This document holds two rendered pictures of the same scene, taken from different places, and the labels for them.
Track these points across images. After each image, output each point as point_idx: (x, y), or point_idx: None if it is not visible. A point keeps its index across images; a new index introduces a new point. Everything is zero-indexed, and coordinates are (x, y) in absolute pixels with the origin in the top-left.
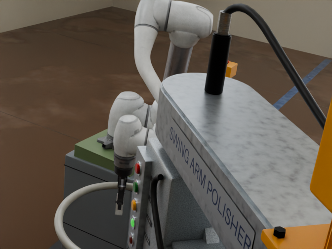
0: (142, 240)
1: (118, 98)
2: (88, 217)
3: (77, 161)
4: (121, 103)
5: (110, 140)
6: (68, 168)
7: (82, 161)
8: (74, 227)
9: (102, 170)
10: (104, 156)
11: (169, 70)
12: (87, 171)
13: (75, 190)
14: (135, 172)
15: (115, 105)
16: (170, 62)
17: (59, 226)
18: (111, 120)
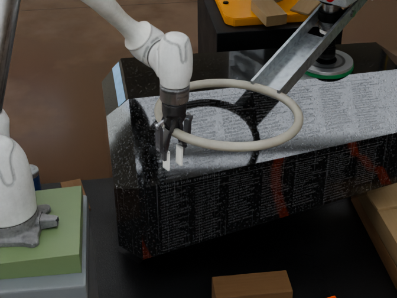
0: None
1: (10, 153)
2: None
3: (87, 268)
4: (20, 151)
5: (39, 216)
6: (88, 297)
7: (86, 259)
8: None
9: (87, 231)
10: (80, 214)
11: (14, 33)
12: (88, 261)
13: (230, 144)
14: None
15: (21, 163)
16: (16, 18)
17: (291, 129)
18: (30, 188)
